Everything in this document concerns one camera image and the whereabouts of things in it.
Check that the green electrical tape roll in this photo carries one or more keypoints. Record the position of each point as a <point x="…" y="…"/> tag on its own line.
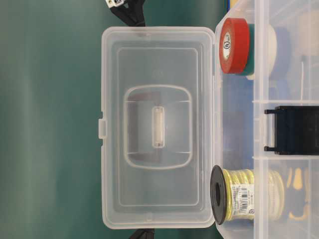
<point x="249" y="68"/>

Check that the blue tape roll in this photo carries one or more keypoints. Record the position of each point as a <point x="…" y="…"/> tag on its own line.
<point x="282" y="63"/>

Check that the yellow black pliers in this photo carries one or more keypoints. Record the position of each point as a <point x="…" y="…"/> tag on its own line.
<point x="298" y="189"/>

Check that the translucent tool box lid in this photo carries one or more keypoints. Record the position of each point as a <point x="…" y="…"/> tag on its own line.
<point x="157" y="126"/>

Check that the translucent plastic tool box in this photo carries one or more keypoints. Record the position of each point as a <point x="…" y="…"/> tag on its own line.
<point x="242" y="129"/>

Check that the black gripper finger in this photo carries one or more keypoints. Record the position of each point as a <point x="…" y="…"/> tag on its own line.
<point x="143" y="234"/>

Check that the red electrical tape roll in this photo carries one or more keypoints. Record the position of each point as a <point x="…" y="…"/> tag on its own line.
<point x="234" y="45"/>

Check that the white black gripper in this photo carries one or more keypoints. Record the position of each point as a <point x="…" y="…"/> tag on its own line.
<point x="128" y="11"/>

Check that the black latch clip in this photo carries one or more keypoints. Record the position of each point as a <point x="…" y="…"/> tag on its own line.
<point x="296" y="130"/>

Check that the yellow wire spool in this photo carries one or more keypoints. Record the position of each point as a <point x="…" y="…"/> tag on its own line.
<point x="233" y="194"/>

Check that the white tape roll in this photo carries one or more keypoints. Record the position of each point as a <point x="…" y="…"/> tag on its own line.
<point x="272" y="51"/>

